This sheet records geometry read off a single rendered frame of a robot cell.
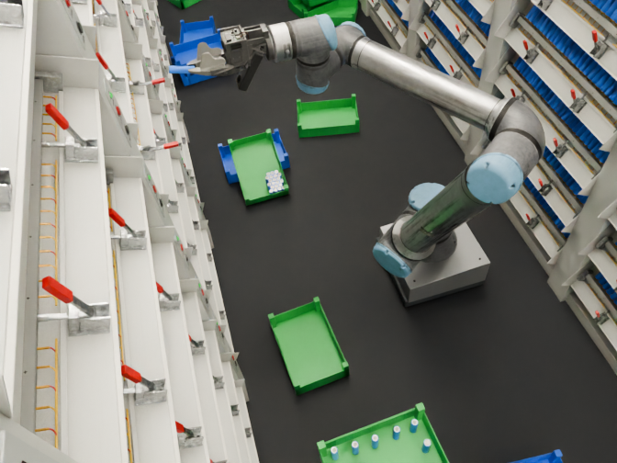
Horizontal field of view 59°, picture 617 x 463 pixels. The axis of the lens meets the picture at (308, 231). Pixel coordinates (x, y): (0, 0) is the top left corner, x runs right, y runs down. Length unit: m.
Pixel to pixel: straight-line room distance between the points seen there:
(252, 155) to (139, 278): 1.72
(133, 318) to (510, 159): 0.87
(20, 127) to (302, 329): 1.66
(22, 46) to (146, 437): 0.48
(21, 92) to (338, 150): 2.17
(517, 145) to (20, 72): 1.04
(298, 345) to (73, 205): 1.44
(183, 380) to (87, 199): 0.41
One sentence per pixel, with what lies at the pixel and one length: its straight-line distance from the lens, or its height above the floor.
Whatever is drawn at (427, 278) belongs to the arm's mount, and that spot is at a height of 0.16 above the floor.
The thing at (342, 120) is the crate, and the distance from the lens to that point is 2.80.
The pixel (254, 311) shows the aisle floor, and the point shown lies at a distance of 2.15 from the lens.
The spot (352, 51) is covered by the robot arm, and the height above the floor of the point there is 0.96.
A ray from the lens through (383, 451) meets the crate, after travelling 1.58.
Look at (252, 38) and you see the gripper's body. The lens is 1.42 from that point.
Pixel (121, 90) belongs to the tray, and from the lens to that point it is 1.25.
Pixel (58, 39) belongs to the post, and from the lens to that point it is 0.89.
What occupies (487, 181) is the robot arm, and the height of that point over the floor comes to 0.90.
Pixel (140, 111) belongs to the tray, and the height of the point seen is 0.95.
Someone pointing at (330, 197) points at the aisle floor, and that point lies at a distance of 2.45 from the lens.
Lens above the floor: 1.85
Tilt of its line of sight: 52 degrees down
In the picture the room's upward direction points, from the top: 8 degrees counter-clockwise
